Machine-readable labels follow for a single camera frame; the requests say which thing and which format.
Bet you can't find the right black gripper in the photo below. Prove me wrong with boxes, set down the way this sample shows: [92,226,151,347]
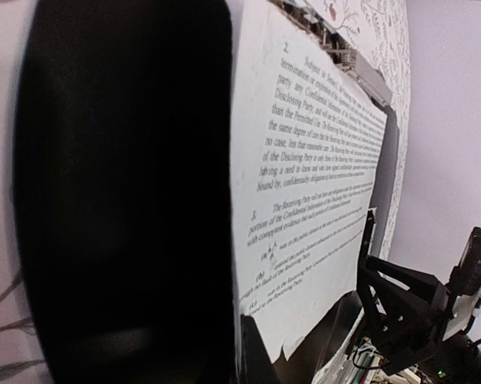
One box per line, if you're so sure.
[358,256,449,374]

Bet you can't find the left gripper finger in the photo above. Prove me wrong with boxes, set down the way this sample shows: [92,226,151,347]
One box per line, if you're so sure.
[236,315,280,384]

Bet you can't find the printed paper sheet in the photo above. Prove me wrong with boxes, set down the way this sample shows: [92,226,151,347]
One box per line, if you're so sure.
[230,1,387,362]

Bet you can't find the black clip folder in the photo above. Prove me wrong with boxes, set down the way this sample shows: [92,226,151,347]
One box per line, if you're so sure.
[14,0,399,384]

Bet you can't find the floral tablecloth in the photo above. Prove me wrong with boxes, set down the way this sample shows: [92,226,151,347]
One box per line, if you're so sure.
[307,0,411,260]

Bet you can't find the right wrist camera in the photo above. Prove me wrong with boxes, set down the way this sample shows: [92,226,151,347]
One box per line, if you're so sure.
[459,227,481,296]

